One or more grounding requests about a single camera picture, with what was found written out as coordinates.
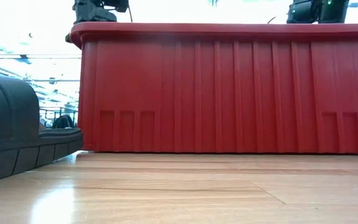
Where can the black rubber slide sandal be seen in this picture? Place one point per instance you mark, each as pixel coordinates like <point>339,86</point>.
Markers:
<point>8,109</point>

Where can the black chair backrest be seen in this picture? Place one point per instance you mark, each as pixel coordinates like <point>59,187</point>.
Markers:
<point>62,122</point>

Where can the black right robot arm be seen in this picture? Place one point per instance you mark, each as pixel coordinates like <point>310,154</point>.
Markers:
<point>303,12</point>

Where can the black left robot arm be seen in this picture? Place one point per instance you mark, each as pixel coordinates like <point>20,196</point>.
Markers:
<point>92,12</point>

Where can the red plastic bin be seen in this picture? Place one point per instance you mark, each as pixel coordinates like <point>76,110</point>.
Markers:
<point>228,93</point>

